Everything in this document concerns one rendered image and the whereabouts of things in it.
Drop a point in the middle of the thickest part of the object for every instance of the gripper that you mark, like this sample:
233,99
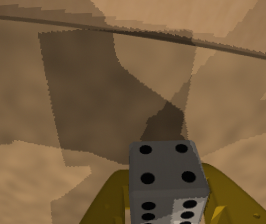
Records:
227,203

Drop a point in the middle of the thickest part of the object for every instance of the white die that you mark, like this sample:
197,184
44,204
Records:
167,183

